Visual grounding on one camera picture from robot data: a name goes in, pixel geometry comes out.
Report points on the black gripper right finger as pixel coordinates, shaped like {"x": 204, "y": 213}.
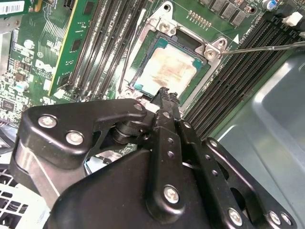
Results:
{"x": 202, "y": 155}

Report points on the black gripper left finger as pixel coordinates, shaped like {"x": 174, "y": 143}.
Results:
{"x": 59, "y": 119}

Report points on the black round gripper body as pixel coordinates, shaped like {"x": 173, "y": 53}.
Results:
{"x": 107, "y": 202}

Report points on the metal socket cover frame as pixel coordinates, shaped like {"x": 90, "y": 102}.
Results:
{"x": 108, "y": 157}

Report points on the silver square CPU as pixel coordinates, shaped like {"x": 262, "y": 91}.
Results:
{"x": 166, "y": 69}

